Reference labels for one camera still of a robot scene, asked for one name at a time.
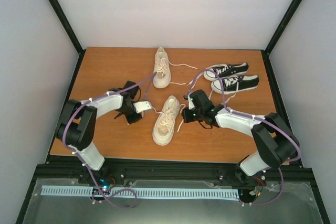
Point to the left black frame post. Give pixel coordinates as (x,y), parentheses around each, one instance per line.
(66,25)

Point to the black canvas sneaker rear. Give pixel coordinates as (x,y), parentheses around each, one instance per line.
(225,71)

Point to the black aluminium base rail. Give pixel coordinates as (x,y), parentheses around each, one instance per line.
(124,171)

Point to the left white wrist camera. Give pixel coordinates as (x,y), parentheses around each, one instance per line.
(142,106)

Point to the right black frame post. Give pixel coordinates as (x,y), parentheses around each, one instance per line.
(291,10)

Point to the cream lace sneaker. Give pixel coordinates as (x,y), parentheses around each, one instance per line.
(164,127)
(162,70)

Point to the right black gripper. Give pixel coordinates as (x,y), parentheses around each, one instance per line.
(187,116)

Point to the black frame post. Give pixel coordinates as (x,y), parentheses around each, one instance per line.
(66,25)
(291,10)

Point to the black canvas sneaker front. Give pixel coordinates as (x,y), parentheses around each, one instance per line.
(232,85)

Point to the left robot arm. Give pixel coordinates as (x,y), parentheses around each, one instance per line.
(77,122)

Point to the light blue slotted cable duct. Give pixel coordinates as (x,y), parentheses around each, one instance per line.
(145,193)

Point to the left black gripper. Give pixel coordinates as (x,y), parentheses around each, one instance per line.
(132,120)

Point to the black canvas sneaker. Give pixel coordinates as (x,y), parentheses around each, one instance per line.
(225,71)
(232,85)

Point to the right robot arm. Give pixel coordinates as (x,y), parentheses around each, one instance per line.
(275,142)

